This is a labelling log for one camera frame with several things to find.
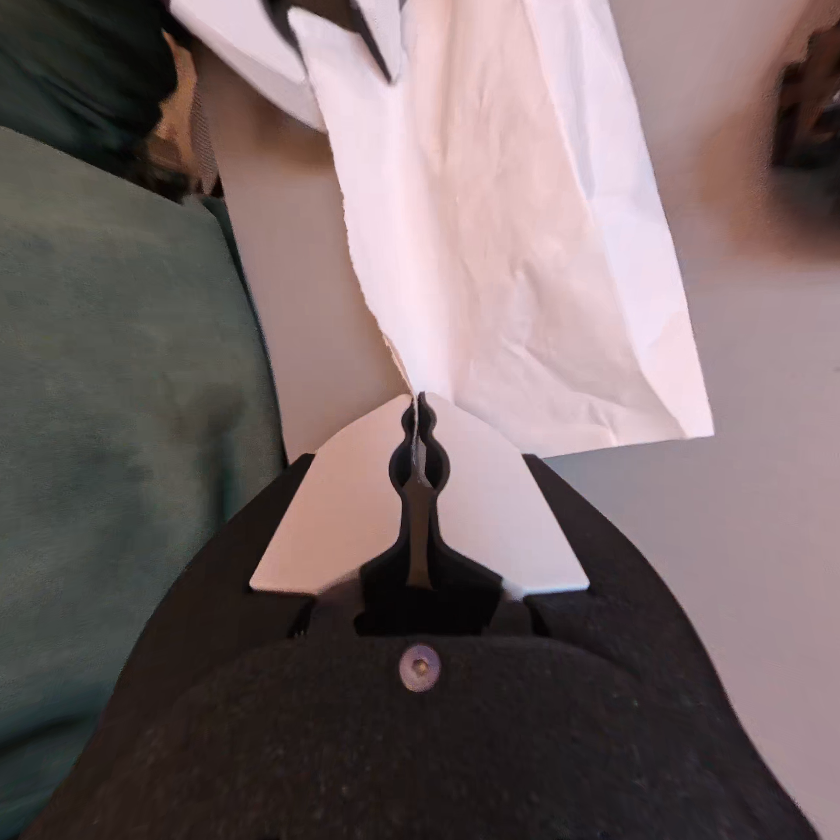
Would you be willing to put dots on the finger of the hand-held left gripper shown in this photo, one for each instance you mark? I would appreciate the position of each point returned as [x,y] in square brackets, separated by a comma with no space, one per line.
[397,19]
[223,26]

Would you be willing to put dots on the person's green sweater torso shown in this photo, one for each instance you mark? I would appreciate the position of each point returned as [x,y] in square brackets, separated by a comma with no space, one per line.
[118,394]

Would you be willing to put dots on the white paper bag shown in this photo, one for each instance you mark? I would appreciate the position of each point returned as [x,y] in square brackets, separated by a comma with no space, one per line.
[512,229]

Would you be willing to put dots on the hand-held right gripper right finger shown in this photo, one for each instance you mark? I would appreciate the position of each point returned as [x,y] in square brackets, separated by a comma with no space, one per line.
[505,525]

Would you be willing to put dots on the person's left forearm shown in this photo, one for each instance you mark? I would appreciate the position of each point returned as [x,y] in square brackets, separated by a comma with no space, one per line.
[79,65]

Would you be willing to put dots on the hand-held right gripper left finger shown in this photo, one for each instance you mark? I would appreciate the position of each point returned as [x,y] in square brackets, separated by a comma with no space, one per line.
[328,525]

